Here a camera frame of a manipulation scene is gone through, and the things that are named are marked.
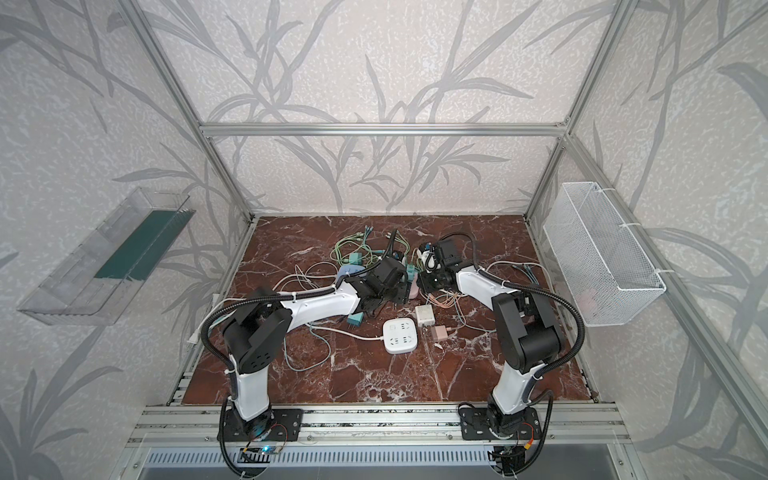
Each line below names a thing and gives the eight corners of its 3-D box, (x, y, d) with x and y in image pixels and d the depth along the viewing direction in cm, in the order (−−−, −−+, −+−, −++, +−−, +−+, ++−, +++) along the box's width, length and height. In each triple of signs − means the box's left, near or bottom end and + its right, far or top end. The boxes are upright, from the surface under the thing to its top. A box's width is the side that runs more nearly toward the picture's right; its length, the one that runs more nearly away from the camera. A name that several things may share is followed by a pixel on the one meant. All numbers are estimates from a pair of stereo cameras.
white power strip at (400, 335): (383, 353, 87) (382, 350, 85) (384, 322, 94) (383, 318, 91) (417, 353, 87) (417, 350, 85) (416, 322, 94) (416, 318, 91)
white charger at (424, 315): (418, 327, 92) (418, 324, 90) (414, 309, 96) (414, 306, 94) (434, 324, 92) (435, 321, 90) (430, 307, 96) (431, 303, 94)
